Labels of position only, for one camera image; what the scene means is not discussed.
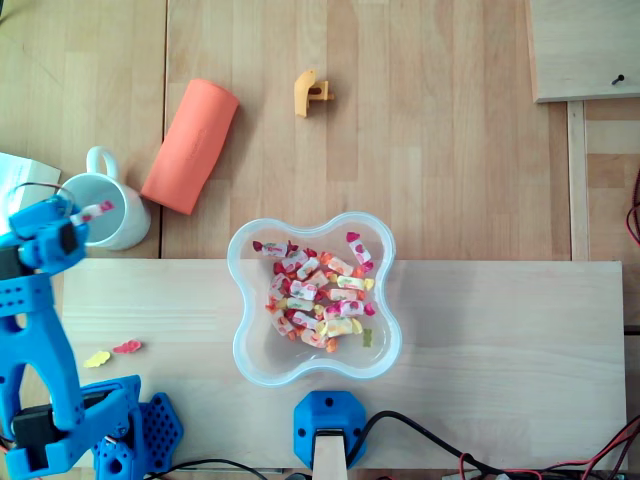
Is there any pink strawberry wrapped candy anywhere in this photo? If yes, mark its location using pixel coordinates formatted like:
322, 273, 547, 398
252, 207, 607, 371
345, 231, 375, 274

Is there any orange foam cylinder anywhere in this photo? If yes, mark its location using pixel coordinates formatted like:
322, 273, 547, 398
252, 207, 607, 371
140, 77, 240, 217

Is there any orange-ended wrapped candy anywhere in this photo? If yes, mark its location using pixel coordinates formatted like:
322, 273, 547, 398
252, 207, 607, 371
299, 329, 339, 354

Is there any clear Haribo candy tub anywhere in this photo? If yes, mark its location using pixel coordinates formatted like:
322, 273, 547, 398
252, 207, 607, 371
226, 211, 404, 389

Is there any orange wrapped candy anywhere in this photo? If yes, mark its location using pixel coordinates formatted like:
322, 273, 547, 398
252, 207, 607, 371
318, 251, 355, 276

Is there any wooden camera post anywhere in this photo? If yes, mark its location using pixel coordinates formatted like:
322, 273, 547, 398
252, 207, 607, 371
312, 430, 348, 480

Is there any yellow-orange printed part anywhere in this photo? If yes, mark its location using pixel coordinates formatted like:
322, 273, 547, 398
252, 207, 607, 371
293, 68, 336, 119

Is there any pink-ended striped candy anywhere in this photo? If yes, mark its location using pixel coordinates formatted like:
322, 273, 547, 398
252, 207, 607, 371
69, 199, 116, 226

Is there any wooden panel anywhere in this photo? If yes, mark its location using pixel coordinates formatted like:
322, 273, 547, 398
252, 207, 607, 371
524, 0, 640, 105

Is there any white ceramic mug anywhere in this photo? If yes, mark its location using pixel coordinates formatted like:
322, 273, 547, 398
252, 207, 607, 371
58, 145, 152, 252

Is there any blue printed post base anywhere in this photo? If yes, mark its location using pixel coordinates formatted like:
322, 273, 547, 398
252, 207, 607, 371
292, 390, 368, 471

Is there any thick black cable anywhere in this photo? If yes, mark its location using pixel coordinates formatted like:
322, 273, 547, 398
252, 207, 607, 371
349, 410, 501, 480

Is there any light wooden base board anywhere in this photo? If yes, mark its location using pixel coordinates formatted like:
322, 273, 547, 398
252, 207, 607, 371
55, 258, 628, 471

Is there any red-ended white wrapped candy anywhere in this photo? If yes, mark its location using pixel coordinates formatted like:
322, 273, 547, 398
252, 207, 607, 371
252, 239, 300, 258

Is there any small yellow wrapped candy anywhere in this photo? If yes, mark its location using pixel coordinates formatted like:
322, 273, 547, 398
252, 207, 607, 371
337, 274, 376, 293

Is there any white cardboard box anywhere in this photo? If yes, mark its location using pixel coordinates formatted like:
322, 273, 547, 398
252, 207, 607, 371
0, 151, 62, 236

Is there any red power cable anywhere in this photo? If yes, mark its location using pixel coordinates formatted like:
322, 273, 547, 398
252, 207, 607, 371
457, 417, 640, 480

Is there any thin black cable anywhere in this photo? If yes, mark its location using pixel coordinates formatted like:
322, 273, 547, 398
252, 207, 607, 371
144, 458, 271, 480

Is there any large yellow wrapped candy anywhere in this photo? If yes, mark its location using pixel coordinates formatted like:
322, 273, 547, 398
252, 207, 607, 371
314, 318, 364, 339

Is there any red looped cable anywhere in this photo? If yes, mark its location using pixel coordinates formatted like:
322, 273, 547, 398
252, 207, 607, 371
626, 167, 640, 249

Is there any narrow wooden strip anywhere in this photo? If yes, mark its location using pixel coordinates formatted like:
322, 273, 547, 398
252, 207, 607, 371
566, 99, 591, 262

